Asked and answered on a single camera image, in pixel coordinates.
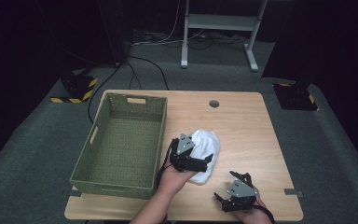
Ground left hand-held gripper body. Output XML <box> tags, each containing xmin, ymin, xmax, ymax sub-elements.
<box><xmin>168</xmin><ymin>133</ymin><xmax>203</xmax><ymax>173</ymax></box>

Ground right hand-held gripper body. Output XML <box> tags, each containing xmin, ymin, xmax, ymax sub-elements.
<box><xmin>222</xmin><ymin>176</ymin><xmax>259</xmax><ymax>213</ymax></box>

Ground white cloth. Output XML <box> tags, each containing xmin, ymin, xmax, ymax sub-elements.
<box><xmin>187</xmin><ymin>128</ymin><xmax>222</xmax><ymax>186</ymax></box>

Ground green woven basket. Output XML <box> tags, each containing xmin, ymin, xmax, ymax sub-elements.
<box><xmin>69</xmin><ymin>91</ymin><xmax>169</xmax><ymax>201</ymax></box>

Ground person's right hand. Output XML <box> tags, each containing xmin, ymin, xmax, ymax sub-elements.
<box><xmin>233</xmin><ymin>186</ymin><xmax>269</xmax><ymax>224</ymax></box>

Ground person's left hand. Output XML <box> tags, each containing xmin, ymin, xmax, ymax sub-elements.
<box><xmin>157</xmin><ymin>164</ymin><xmax>198</xmax><ymax>200</ymax></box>

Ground grey metal stand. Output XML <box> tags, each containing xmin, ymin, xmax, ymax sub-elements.
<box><xmin>180</xmin><ymin>0</ymin><xmax>269</xmax><ymax>73</ymax></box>

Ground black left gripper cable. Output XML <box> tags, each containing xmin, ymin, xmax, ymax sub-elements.
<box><xmin>156</xmin><ymin>137</ymin><xmax>180</xmax><ymax>189</ymax></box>

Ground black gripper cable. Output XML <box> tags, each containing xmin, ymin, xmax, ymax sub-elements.
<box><xmin>156</xmin><ymin>137</ymin><xmax>180</xmax><ymax>189</ymax></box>
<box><xmin>254</xmin><ymin>203</ymin><xmax>276</xmax><ymax>224</ymax></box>

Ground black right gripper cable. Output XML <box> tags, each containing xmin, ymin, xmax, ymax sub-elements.
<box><xmin>254</xmin><ymin>203</ymin><xmax>276</xmax><ymax>224</ymax></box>

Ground curved black floor cable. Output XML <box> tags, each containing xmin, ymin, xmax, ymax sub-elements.
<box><xmin>128</xmin><ymin>55</ymin><xmax>171</xmax><ymax>91</ymax></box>

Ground black yellow striped base plate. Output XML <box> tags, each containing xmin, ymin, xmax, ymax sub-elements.
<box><xmin>49</xmin><ymin>72</ymin><xmax>99</xmax><ymax>105</ymax></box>
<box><xmin>271</xmin><ymin>81</ymin><xmax>320</xmax><ymax>112</ymax></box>

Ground long black floor cable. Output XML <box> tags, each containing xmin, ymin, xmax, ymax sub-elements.
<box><xmin>87</xmin><ymin>62</ymin><xmax>124</xmax><ymax>124</ymax></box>

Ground bundle of floor cables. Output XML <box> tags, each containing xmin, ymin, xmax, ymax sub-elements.
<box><xmin>131</xmin><ymin>28</ymin><xmax>250</xmax><ymax>51</ymax></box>

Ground dark upright post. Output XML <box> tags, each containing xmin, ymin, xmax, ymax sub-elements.
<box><xmin>96</xmin><ymin>0</ymin><xmax>131</xmax><ymax>67</ymax></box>

